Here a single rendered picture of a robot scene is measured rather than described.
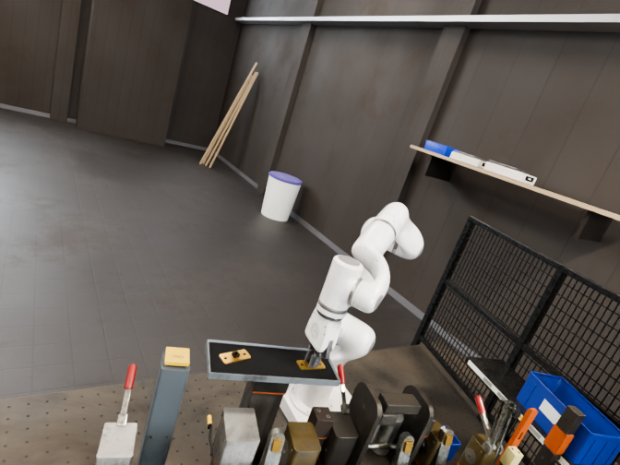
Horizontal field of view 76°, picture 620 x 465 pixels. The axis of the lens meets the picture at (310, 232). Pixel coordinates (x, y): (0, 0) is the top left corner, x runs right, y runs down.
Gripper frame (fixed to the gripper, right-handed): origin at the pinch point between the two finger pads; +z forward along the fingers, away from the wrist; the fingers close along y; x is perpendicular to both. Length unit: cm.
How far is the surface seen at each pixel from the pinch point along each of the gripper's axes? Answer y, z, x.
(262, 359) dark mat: -3.1, 2.5, -14.1
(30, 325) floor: -183, 119, -83
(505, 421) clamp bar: 27, 3, 56
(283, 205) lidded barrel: -476, 90, 208
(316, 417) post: 13.2, 8.6, -2.2
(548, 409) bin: 22, 8, 92
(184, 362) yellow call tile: -3.0, 2.6, -35.4
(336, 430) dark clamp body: 16.3, 10.5, 3.0
